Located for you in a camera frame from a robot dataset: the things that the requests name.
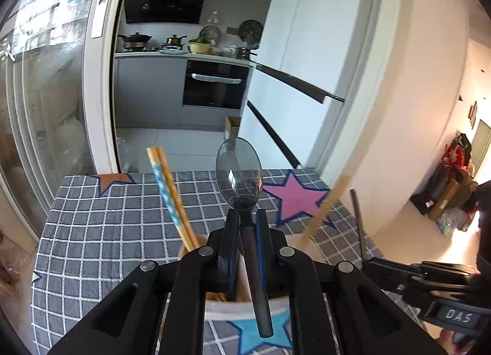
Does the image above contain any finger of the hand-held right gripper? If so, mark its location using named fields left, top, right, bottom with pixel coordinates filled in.
left=364, top=257, right=491, bottom=336

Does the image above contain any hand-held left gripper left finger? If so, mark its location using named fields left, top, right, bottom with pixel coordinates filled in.
left=48, top=207, right=240, bottom=355

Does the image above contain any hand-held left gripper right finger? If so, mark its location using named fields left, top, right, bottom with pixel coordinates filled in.
left=255, top=208, right=447, bottom=355

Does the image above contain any pink plastic utensil holder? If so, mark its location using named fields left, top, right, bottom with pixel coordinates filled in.
left=178, top=234, right=327, bottom=321

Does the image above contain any striped wooden chopstick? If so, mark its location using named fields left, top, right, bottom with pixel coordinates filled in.
left=157, top=148, right=201, bottom=252

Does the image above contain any black-handled metal spoon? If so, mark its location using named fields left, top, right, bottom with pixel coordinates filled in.
left=215, top=137, right=275, bottom=338
left=350, top=188, right=369, bottom=264

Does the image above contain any plain wooden chopstick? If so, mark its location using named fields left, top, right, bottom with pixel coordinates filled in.
left=298, top=174, right=358, bottom=249

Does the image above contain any blue floral wooden chopstick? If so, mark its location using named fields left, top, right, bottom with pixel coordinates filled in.
left=147, top=147, right=189, bottom=253

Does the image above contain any person's right hand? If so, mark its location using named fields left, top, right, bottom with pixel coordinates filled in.
left=439, top=329, right=476, bottom=354

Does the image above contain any colourful plastic bag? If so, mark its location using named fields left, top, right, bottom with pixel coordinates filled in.
left=437, top=207, right=475, bottom=239

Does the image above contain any brown cardboard box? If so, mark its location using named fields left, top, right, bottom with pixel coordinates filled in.
left=427, top=179, right=459, bottom=221

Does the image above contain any black bag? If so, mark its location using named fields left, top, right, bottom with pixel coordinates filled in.
left=410, top=165, right=457, bottom=216

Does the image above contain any red item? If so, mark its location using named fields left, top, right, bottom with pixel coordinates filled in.
left=443, top=144, right=467, bottom=172

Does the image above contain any grey checked star tablecloth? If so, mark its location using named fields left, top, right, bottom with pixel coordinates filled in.
left=31, top=169, right=423, bottom=355

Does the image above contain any black built-in oven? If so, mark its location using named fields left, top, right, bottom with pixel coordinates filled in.
left=182, top=60, right=252, bottom=110

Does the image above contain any grey kitchen cabinet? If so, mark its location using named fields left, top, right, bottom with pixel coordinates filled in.
left=113, top=52, right=185, bottom=128

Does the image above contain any yellow-green bowl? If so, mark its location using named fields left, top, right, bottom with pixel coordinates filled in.
left=187, top=38, right=212, bottom=54

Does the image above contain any round hanging pan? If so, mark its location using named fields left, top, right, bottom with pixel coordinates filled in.
left=238, top=20, right=265, bottom=49

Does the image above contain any white refrigerator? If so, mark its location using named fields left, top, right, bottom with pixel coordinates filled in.
left=238, top=0, right=384, bottom=170

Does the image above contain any round hanging plate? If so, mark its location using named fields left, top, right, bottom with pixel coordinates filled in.
left=199, top=25, right=220, bottom=42

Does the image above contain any black wok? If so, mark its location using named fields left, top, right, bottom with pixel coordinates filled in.
left=117, top=32, right=153, bottom=51

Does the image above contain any glass sliding door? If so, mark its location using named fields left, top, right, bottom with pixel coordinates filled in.
left=0, top=0, right=129, bottom=227

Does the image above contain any black range hood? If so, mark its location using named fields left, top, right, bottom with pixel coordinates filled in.
left=123, top=0, right=210, bottom=26

